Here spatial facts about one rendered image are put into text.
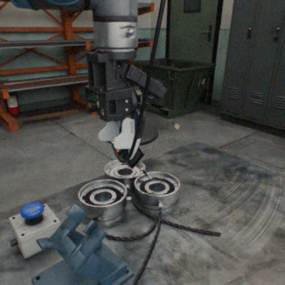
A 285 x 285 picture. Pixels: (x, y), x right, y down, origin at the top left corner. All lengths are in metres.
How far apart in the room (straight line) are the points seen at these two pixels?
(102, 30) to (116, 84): 0.09
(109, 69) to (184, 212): 0.34
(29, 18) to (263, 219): 4.09
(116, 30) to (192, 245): 0.40
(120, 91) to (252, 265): 0.37
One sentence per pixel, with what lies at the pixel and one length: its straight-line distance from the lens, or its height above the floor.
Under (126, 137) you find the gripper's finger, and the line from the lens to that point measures 0.52.
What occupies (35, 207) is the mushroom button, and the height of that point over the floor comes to 0.87.
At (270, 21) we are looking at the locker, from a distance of 3.41.
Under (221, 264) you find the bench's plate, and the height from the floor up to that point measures 0.80.
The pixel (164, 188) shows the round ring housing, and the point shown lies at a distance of 0.64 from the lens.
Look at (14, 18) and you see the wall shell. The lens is 4.32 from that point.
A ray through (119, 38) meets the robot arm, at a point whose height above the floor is 1.15.
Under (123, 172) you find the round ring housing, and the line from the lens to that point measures 0.71.
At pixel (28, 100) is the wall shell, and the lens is 4.42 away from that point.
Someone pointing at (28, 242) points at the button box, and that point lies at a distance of 0.53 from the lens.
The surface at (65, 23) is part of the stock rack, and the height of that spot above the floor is 1.19.
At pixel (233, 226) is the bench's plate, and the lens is 0.59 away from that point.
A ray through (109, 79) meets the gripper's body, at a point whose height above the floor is 1.09.
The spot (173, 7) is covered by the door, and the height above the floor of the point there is 1.43.
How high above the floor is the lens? 1.17
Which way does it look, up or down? 25 degrees down
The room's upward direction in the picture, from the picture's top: straight up
